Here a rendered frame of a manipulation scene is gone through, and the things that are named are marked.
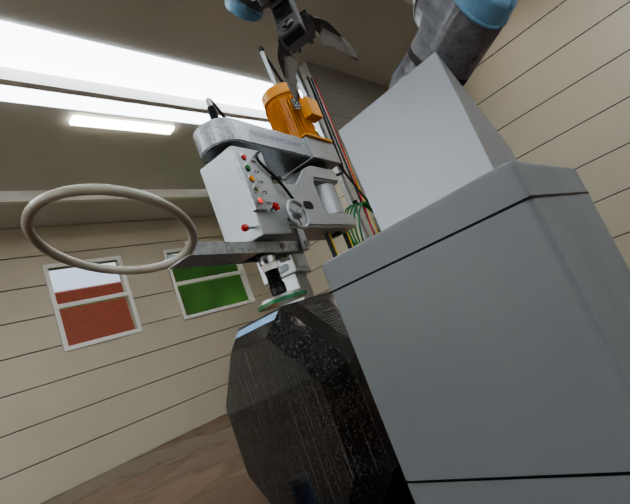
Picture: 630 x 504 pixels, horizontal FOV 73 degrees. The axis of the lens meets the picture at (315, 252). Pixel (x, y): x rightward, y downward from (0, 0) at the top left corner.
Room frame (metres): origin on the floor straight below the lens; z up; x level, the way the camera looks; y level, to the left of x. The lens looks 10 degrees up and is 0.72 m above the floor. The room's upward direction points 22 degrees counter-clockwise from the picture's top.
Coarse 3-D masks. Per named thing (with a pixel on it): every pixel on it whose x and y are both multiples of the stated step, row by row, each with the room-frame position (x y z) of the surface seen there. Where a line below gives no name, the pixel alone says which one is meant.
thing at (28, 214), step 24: (48, 192) 1.02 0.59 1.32; (72, 192) 1.01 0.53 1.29; (96, 192) 1.03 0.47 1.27; (120, 192) 1.05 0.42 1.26; (144, 192) 1.08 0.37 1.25; (24, 216) 1.07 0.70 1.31; (192, 240) 1.31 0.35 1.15; (72, 264) 1.33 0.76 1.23; (96, 264) 1.39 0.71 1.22; (168, 264) 1.43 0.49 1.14
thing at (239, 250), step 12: (204, 252) 1.44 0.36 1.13; (216, 252) 1.48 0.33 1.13; (228, 252) 1.53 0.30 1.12; (240, 252) 1.59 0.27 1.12; (252, 252) 1.64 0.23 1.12; (264, 252) 1.71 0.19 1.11; (276, 252) 1.78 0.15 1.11; (288, 252) 1.97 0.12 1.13; (180, 264) 1.45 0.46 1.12; (192, 264) 1.50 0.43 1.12; (204, 264) 1.56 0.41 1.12; (216, 264) 1.62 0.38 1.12; (228, 264) 1.68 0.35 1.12
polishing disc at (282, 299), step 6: (300, 288) 1.75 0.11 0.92; (282, 294) 1.69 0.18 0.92; (288, 294) 1.70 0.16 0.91; (294, 294) 1.71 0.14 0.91; (300, 294) 1.73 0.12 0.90; (306, 294) 1.83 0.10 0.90; (270, 300) 1.70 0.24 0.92; (276, 300) 1.69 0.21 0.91; (282, 300) 1.69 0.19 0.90; (288, 300) 1.78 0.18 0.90; (294, 300) 1.88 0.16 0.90; (258, 306) 1.76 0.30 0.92; (264, 306) 1.71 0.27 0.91; (270, 306) 1.74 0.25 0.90; (276, 306) 1.83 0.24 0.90
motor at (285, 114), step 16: (272, 96) 2.25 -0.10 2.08; (288, 96) 2.25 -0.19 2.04; (304, 96) 2.24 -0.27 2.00; (272, 112) 2.29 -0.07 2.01; (288, 112) 2.26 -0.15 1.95; (304, 112) 2.26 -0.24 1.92; (320, 112) 2.33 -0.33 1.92; (272, 128) 2.33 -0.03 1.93; (288, 128) 2.26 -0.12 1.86; (304, 128) 2.26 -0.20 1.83
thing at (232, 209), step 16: (224, 160) 1.69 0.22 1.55; (256, 160) 1.77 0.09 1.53; (208, 176) 1.75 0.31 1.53; (224, 176) 1.70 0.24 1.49; (256, 176) 1.73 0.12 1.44; (208, 192) 1.77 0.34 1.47; (224, 192) 1.72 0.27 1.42; (240, 192) 1.68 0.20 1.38; (272, 192) 1.79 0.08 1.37; (224, 208) 1.74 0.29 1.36; (240, 208) 1.69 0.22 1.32; (224, 224) 1.75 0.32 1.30; (240, 224) 1.71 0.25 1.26; (256, 224) 1.67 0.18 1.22; (272, 224) 1.72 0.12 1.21; (288, 224) 1.81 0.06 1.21; (240, 240) 1.72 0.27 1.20; (256, 240) 1.70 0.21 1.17; (272, 240) 1.80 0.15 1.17
